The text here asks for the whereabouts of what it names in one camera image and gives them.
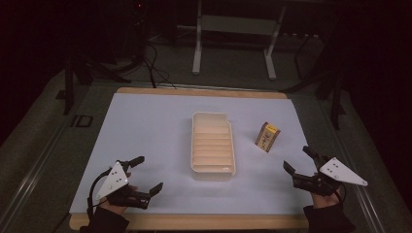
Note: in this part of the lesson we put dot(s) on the small yellow brown box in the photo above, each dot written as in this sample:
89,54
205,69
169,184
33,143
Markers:
267,137

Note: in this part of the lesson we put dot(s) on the white metal stand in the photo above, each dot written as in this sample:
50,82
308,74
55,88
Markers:
238,25

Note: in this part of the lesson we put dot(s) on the black metal stand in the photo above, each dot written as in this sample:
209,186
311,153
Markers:
68,87
336,97

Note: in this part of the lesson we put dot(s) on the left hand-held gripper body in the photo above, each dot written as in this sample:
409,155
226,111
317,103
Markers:
114,179

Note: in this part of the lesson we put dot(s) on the black floor bracket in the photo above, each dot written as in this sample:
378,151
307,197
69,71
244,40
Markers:
82,121

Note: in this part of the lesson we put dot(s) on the white table mat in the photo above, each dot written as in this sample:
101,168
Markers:
145,136

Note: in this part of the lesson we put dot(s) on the person's right hand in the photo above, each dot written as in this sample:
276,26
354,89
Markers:
324,200

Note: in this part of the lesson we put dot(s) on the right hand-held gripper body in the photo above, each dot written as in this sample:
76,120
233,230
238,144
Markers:
336,171

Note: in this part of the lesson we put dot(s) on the white ribbed plastic tray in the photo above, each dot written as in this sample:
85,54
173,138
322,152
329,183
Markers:
212,145

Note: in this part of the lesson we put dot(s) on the dark computer tower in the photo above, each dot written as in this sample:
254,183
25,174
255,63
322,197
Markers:
137,32

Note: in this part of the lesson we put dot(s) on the person's left hand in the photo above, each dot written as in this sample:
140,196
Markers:
112,208

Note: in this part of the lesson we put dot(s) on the grey metal rail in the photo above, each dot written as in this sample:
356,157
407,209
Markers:
32,176
362,197

